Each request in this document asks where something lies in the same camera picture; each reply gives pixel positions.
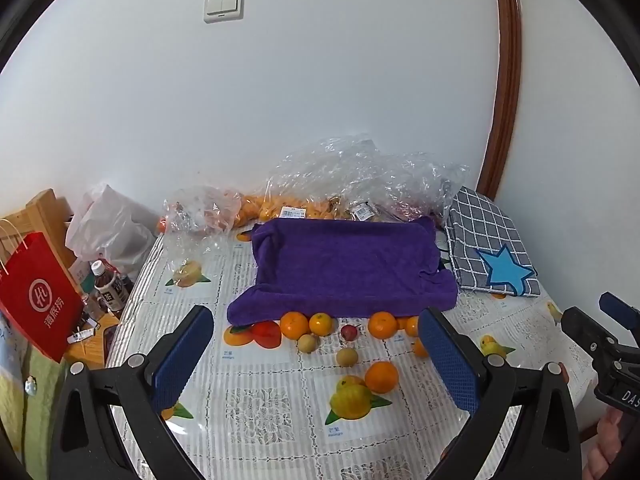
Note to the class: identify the person's right hand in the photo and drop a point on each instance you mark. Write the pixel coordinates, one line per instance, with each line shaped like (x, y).
(605, 442)

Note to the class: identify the fruit print lace tablecloth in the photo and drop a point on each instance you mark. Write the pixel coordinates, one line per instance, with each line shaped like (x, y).
(280, 440)

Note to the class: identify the clear bag of oranges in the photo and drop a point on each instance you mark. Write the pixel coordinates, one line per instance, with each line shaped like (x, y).
(260, 207)

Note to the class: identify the white plastic bag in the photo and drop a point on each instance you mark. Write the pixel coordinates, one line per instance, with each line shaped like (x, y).
(110, 230)

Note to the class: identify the crumpled clear plastic bag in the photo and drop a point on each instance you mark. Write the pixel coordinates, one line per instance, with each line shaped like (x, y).
(380, 175)

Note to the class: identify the light wooden furniture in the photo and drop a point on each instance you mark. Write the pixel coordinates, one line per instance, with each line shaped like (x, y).
(45, 215)

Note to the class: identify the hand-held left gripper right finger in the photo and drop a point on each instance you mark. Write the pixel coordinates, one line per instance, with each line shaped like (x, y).
(450, 355)

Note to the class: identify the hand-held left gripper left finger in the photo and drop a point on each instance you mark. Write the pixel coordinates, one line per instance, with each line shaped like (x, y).
(182, 355)

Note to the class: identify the small clear plastic bag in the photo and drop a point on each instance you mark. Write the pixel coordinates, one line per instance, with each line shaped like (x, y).
(200, 207)

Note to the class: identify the brown wooden door frame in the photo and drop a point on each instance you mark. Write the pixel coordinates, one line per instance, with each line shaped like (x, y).
(510, 85)

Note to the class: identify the light green cloth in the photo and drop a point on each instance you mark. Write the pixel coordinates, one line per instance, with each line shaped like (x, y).
(30, 430)

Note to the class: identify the white light switch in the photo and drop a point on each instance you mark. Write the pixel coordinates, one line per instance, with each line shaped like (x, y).
(223, 5)

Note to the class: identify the red paper bag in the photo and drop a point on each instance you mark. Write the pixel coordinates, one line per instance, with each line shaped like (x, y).
(37, 300)

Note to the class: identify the grey checked cloth blue star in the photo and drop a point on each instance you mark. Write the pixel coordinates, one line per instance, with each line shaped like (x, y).
(480, 235)

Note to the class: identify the wooden side table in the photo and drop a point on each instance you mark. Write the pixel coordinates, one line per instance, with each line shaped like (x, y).
(95, 345)

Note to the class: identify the small orange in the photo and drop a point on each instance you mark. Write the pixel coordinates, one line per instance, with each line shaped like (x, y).
(412, 326)
(420, 348)
(321, 323)

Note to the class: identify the large orange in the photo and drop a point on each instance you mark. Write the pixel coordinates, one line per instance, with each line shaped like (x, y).
(381, 376)
(382, 324)
(294, 324)

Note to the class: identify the small red apple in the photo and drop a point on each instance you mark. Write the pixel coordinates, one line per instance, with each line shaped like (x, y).
(349, 332)

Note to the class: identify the dark drink bottle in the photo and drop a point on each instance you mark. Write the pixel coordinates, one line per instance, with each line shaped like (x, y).
(112, 292)
(100, 270)

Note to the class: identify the purple towel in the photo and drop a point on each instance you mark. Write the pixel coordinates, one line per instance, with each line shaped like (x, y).
(340, 270)

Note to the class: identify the small yellow-brown pear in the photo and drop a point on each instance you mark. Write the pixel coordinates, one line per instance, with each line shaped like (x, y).
(346, 357)
(308, 343)

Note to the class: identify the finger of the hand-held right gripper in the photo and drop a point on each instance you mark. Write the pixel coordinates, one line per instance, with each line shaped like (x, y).
(582, 327)
(617, 310)

